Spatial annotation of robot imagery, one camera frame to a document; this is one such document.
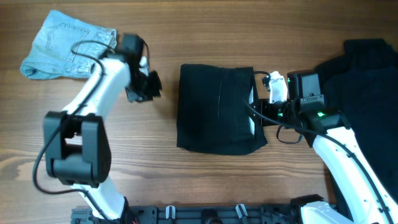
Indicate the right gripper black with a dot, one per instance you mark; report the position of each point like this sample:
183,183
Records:
257,112

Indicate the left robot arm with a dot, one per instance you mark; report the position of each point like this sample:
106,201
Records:
76,148

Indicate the left white rail clip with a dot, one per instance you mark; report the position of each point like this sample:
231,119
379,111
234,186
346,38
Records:
170,212

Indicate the folded light blue jeans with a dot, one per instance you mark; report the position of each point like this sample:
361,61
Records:
58,48

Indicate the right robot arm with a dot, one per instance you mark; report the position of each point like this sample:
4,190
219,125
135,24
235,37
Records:
296,102

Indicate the right white rail clip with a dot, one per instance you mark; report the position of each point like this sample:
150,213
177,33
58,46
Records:
242,213

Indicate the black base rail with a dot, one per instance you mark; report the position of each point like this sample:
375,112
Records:
261,214

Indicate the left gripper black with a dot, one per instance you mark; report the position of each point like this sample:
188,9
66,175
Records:
156,93

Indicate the pile of black clothes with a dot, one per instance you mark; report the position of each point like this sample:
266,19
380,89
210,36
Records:
362,83

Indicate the black shorts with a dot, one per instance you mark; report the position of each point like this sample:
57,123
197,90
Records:
213,115

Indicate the white rail clip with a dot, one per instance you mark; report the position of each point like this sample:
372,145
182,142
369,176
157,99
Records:
242,213
170,212

